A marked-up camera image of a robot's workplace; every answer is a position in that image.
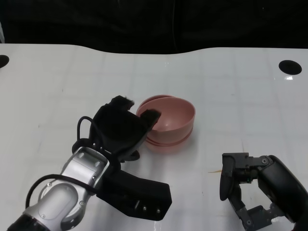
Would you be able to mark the black backdrop cloth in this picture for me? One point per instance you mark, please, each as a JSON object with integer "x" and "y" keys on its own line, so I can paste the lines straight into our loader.
{"x": 144, "y": 24}

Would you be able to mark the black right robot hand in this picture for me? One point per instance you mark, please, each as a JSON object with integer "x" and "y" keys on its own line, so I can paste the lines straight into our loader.
{"x": 281, "y": 185}

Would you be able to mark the black round table grommet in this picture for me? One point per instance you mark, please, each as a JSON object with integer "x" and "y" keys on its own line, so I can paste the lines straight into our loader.
{"x": 290, "y": 67}
{"x": 3, "y": 61}

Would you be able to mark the pink plastic bowl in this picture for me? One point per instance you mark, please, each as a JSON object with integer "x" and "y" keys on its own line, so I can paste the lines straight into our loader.
{"x": 169, "y": 144}
{"x": 175, "y": 115}
{"x": 168, "y": 150}

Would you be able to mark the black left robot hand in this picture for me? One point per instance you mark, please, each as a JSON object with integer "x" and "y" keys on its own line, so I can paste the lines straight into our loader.
{"x": 118, "y": 130}

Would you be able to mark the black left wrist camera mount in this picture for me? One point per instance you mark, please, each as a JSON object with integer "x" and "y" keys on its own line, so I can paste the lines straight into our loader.
{"x": 144, "y": 192}

